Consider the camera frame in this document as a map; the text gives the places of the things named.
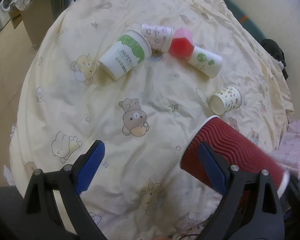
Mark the red ribbed paper cup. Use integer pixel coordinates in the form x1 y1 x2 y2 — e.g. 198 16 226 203
179 115 291 201

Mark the small cream patterned paper cup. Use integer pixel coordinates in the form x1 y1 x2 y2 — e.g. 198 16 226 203
209 86 242 115

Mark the white cup green tree print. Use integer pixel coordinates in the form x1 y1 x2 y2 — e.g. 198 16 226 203
187 46 222 79

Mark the pink faceted plastic cup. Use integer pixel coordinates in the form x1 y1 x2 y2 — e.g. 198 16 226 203
169 28 194 59

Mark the white cup purple cartoon print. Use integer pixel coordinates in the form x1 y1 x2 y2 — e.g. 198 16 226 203
141 24 174 53

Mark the large white green paper cup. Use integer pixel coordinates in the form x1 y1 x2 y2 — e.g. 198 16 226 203
98 29 152 80

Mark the black clothing pile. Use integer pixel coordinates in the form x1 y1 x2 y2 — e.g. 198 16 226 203
261 39 288 80

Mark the teal orange bed edge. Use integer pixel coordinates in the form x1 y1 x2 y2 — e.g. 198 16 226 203
224 0 266 43

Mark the cream cartoon bear bedsheet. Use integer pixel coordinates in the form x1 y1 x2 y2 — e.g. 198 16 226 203
10 0 294 239

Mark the beige upholstered sofa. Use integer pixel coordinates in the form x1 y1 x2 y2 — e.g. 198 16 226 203
15 0 53 48

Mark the cardboard box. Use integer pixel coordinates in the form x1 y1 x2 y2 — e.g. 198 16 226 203
8 2 22 29

